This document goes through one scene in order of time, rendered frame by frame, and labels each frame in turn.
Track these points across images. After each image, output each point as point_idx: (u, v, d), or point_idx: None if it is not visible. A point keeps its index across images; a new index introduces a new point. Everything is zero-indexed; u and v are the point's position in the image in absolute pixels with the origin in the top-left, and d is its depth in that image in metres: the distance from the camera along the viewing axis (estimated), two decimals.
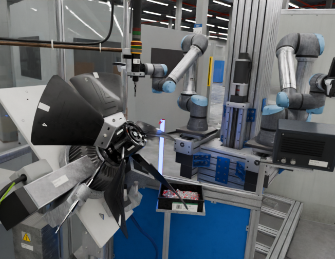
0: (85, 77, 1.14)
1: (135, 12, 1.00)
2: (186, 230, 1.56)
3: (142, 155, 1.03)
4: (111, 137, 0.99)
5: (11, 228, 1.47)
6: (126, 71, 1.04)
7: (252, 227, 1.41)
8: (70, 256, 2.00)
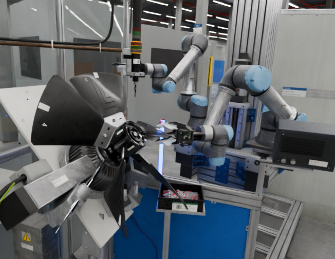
0: (85, 77, 1.14)
1: (135, 12, 1.00)
2: (186, 230, 1.56)
3: (142, 155, 1.03)
4: (111, 137, 0.99)
5: (11, 228, 1.47)
6: (126, 71, 1.04)
7: (252, 227, 1.41)
8: (70, 256, 2.00)
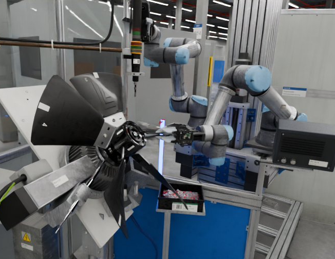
0: (85, 77, 1.14)
1: (135, 12, 1.00)
2: (186, 230, 1.56)
3: (142, 155, 1.03)
4: (111, 137, 0.99)
5: (11, 228, 1.47)
6: (126, 71, 1.04)
7: (252, 227, 1.41)
8: (70, 256, 2.00)
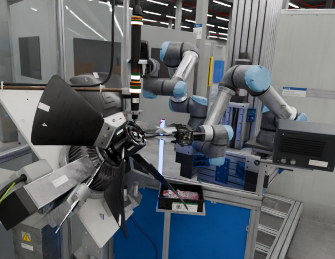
0: (85, 77, 1.14)
1: (134, 54, 1.04)
2: (186, 230, 1.56)
3: (142, 155, 1.03)
4: (111, 137, 0.99)
5: (11, 228, 1.47)
6: (126, 110, 1.08)
7: (252, 227, 1.41)
8: (70, 256, 2.00)
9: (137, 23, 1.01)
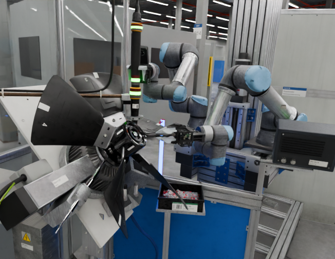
0: (85, 77, 1.14)
1: (134, 60, 1.04)
2: (186, 230, 1.56)
3: (142, 155, 1.03)
4: (111, 137, 0.99)
5: (11, 228, 1.47)
6: (126, 115, 1.09)
7: (252, 227, 1.41)
8: (70, 256, 2.00)
9: (137, 30, 1.01)
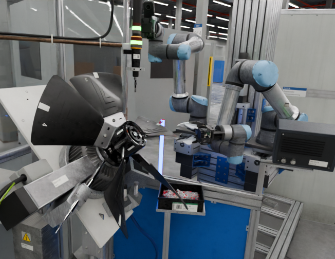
0: (85, 77, 1.14)
1: (135, 6, 1.00)
2: (186, 230, 1.56)
3: (142, 155, 1.03)
4: (111, 137, 0.99)
5: (11, 228, 1.47)
6: (126, 66, 1.04)
7: (252, 227, 1.41)
8: (70, 256, 2.00)
9: None
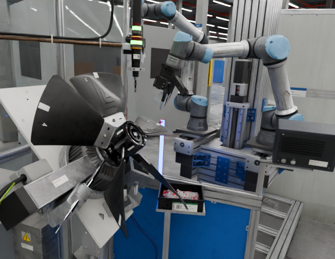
0: (85, 77, 1.14)
1: (135, 6, 1.00)
2: (186, 230, 1.56)
3: (142, 155, 1.03)
4: (111, 137, 0.99)
5: (11, 228, 1.47)
6: (126, 66, 1.04)
7: (252, 227, 1.41)
8: (70, 256, 2.00)
9: None
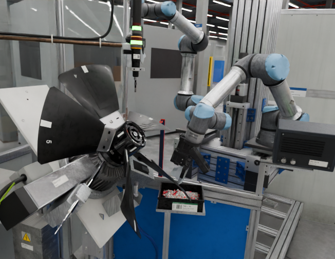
0: (142, 115, 1.35)
1: (135, 6, 1.00)
2: (186, 230, 1.56)
3: (127, 152, 0.96)
4: (114, 127, 1.05)
5: (11, 228, 1.47)
6: (126, 66, 1.04)
7: (252, 227, 1.41)
8: (70, 256, 2.00)
9: None
